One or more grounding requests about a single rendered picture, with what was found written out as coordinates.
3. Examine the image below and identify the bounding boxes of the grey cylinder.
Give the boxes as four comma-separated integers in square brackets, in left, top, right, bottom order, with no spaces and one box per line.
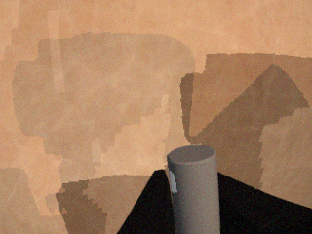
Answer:
[168,144,221,234]

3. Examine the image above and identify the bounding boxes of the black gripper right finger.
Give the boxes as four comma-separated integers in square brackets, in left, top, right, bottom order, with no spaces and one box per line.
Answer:
[217,172,312,234]

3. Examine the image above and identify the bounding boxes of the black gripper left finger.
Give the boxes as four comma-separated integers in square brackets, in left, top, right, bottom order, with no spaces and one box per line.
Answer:
[117,169,176,234]

